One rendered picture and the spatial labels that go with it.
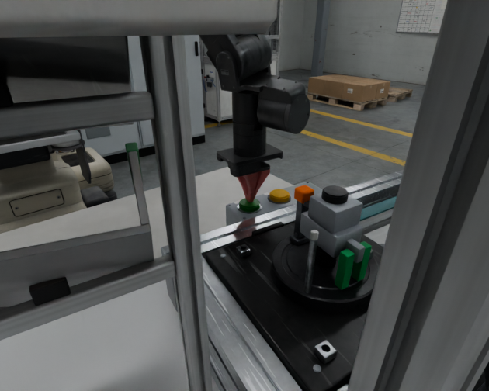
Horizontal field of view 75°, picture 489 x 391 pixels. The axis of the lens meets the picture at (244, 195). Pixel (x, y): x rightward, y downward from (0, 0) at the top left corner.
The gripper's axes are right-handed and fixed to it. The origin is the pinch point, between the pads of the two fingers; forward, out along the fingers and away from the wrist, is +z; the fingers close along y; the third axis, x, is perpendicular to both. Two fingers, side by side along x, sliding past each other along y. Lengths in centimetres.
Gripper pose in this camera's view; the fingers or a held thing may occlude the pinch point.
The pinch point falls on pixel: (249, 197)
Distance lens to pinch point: 60.0
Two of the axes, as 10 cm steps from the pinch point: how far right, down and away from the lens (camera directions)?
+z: 0.1, 8.8, 4.7
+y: 8.6, -2.5, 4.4
